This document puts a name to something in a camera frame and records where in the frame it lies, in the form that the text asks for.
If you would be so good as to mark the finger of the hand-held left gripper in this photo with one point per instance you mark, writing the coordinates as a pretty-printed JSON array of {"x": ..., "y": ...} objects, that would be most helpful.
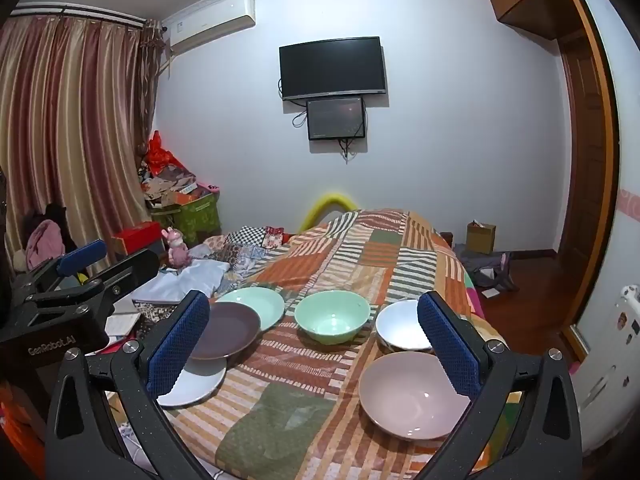
[
  {"x": 130, "y": 270},
  {"x": 82, "y": 256}
]

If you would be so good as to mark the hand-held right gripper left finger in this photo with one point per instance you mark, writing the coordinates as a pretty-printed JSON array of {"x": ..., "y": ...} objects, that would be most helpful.
[{"x": 177, "y": 345}]

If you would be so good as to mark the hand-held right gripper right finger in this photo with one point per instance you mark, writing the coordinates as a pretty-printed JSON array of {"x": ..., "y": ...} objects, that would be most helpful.
[{"x": 450, "y": 345}]

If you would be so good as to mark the white plate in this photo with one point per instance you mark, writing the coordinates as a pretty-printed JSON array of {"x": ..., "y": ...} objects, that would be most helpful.
[{"x": 200, "y": 377}]

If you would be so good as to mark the purple plate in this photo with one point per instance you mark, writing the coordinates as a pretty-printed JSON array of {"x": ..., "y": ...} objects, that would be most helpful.
[{"x": 225, "y": 330}]

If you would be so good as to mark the white dotted bowl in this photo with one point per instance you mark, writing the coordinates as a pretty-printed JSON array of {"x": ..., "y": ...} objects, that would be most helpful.
[{"x": 400, "y": 325}]

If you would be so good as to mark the pink bowl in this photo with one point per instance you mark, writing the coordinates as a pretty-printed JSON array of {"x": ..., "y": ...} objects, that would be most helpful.
[{"x": 405, "y": 395}]

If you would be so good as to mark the mint green plate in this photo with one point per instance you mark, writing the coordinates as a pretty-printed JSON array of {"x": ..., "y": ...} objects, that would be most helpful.
[{"x": 265, "y": 302}]

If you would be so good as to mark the green bowl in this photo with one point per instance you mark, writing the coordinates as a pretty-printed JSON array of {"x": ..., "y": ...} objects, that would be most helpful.
[{"x": 332, "y": 315}]

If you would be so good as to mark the red box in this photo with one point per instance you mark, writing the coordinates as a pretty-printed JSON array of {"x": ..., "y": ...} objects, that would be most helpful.
[{"x": 137, "y": 232}]

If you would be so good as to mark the pink garment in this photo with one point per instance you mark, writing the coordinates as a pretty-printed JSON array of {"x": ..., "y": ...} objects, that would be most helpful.
[{"x": 45, "y": 242}]

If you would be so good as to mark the light blue cloth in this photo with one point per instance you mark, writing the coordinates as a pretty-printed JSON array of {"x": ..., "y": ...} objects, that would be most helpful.
[{"x": 170, "y": 280}]

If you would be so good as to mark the black garment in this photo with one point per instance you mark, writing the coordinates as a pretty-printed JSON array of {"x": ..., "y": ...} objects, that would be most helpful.
[{"x": 57, "y": 212}]

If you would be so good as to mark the pink plush toy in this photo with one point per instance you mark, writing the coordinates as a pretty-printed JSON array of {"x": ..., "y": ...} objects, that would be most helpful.
[{"x": 176, "y": 250}]

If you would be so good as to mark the white paper scrap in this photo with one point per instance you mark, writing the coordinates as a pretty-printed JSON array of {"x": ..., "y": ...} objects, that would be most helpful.
[{"x": 490, "y": 292}]

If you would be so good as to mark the grey backpack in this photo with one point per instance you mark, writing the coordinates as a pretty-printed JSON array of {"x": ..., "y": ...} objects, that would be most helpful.
[{"x": 480, "y": 265}]

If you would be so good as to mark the green cardboard box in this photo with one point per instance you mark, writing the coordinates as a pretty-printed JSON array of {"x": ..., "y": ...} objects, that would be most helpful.
[{"x": 200, "y": 215}]

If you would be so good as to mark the brown paper bag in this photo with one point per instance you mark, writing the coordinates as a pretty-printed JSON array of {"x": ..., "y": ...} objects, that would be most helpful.
[{"x": 481, "y": 237}]

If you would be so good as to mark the red plastic bag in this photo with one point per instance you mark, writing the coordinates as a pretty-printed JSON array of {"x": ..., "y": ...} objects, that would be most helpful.
[{"x": 159, "y": 157}]

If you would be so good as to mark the checkered patchwork quilt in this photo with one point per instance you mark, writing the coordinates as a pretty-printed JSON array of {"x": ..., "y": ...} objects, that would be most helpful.
[{"x": 245, "y": 237}]

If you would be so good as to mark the striped red gold curtain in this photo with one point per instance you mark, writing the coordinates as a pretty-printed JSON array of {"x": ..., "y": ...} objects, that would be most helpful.
[{"x": 75, "y": 135}]

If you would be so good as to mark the striped patchwork bedspread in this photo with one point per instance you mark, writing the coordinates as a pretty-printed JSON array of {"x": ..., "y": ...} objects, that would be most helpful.
[{"x": 310, "y": 400}]

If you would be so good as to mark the colourful fridge magnets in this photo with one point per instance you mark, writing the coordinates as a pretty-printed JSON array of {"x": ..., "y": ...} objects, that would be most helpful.
[{"x": 622, "y": 319}]

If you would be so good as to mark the yellow hoop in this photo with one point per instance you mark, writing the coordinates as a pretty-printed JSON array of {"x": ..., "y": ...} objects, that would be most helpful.
[{"x": 320, "y": 202}]

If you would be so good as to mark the dark curtain rod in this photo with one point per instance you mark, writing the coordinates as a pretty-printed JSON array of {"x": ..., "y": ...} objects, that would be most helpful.
[{"x": 75, "y": 11}]

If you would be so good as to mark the white air conditioner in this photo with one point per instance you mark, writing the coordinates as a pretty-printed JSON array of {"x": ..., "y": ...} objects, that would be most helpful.
[{"x": 210, "y": 22}]

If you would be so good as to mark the wooden door frame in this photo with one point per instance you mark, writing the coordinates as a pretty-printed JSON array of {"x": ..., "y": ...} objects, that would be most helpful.
[{"x": 611, "y": 160}]

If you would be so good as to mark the small black wall monitor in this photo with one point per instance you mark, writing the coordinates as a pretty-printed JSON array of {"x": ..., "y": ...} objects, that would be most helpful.
[{"x": 335, "y": 117}]

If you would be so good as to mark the large black wall television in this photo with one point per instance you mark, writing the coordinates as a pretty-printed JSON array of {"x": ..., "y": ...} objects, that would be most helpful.
[{"x": 330, "y": 67}]

